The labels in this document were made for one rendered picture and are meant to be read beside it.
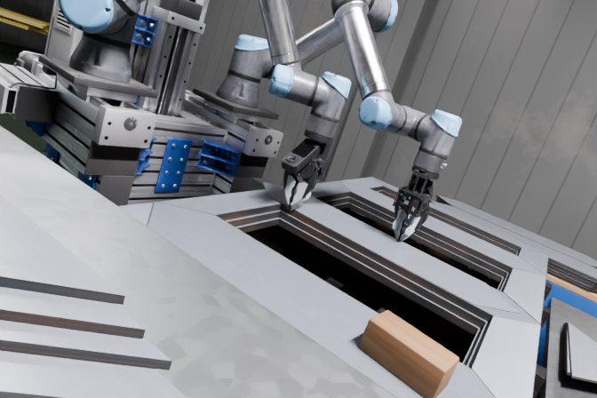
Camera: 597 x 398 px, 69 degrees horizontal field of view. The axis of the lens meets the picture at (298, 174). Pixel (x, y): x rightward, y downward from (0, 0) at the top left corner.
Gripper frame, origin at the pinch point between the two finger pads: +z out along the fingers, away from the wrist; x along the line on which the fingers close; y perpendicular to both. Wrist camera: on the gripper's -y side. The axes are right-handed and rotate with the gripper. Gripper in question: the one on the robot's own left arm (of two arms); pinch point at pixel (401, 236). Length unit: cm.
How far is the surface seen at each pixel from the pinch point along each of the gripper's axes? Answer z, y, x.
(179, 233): 1, 60, -24
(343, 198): 2.6, -19.3, -27.3
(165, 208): 1, 55, -34
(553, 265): 5, -72, 41
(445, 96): -48, -228, -60
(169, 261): -18, 93, 5
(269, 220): 4.3, 25.1, -26.6
